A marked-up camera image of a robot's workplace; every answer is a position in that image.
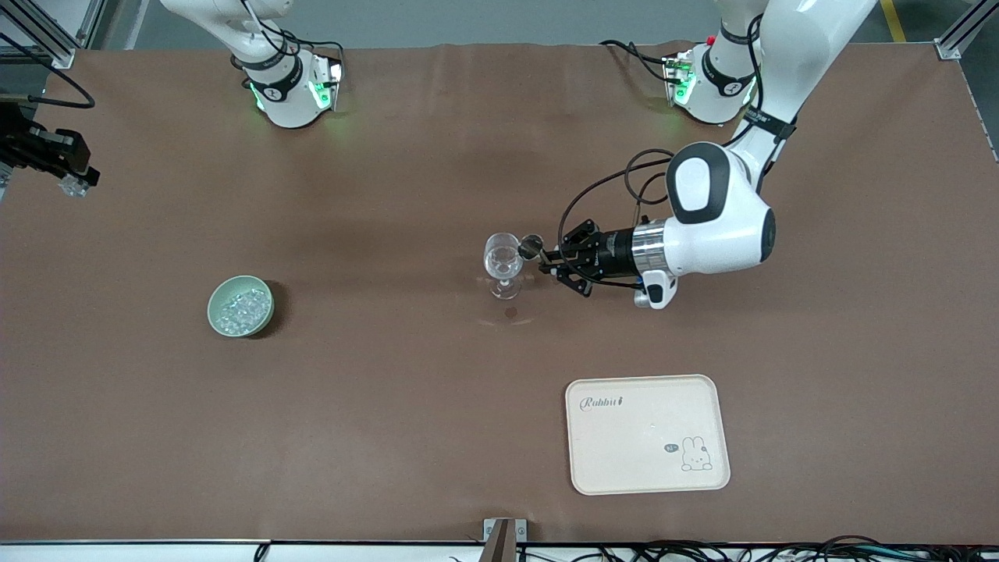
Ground clear wine glass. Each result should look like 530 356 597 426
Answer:
482 233 525 301

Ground clear ice cube pile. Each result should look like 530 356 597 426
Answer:
217 287 270 333

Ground cream rabbit print tray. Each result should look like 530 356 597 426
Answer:
565 375 731 496

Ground brown table mat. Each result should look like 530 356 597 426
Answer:
0 41 999 545

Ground pale green bowl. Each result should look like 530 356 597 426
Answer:
207 275 276 338

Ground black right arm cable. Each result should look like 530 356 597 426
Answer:
0 31 96 108

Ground aluminium frame profile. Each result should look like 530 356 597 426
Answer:
935 0 999 62
0 0 106 69

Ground black left base cable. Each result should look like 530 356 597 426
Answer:
599 39 680 84

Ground black base cable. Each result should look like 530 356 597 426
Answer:
234 0 346 67
599 39 680 84

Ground black right base cable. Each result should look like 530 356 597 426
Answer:
234 0 346 67

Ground dark mount post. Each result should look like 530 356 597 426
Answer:
484 520 517 562

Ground black cable bundle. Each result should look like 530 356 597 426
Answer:
449 535 999 562

